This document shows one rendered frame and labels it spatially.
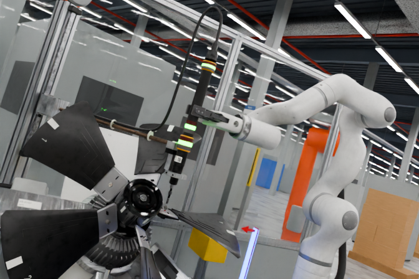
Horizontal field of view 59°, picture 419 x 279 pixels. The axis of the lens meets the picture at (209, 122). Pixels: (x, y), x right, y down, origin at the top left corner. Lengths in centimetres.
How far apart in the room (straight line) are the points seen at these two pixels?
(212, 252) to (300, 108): 66
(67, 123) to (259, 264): 153
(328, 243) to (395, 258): 748
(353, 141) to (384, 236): 753
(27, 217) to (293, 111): 84
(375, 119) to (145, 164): 80
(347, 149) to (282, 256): 115
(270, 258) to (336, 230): 106
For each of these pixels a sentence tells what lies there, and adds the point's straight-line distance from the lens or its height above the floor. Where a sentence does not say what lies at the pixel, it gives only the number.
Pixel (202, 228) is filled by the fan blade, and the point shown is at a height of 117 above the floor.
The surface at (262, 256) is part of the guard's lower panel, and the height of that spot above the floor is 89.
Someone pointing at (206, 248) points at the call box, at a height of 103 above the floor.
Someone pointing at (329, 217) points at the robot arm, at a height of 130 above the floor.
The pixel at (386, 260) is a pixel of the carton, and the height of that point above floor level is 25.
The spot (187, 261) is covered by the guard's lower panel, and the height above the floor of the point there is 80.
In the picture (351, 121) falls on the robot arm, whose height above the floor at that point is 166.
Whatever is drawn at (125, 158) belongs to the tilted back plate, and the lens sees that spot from 145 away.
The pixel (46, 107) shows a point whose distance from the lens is 151.
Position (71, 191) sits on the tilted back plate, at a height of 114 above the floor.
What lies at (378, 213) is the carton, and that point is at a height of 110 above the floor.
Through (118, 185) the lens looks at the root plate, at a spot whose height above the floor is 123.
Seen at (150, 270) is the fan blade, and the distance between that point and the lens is 104.
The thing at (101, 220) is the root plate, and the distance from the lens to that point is 105.
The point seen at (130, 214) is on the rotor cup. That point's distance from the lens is 104.
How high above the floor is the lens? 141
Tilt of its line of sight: 4 degrees up
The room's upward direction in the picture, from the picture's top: 17 degrees clockwise
